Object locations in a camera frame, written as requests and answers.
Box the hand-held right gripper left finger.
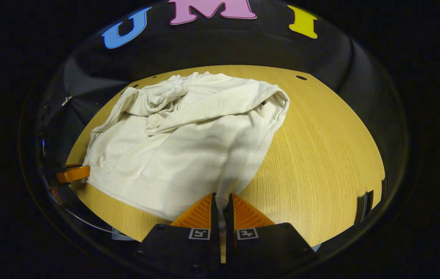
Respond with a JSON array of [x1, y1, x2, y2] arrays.
[[132, 193, 221, 275]]

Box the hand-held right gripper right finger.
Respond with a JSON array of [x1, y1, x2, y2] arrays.
[[225, 193, 318, 272]]

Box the cream white sweatshirt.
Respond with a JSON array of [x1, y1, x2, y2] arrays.
[[82, 71, 290, 233]]

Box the black backdrop cloth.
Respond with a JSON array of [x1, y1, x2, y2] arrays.
[[21, 0, 410, 233]]

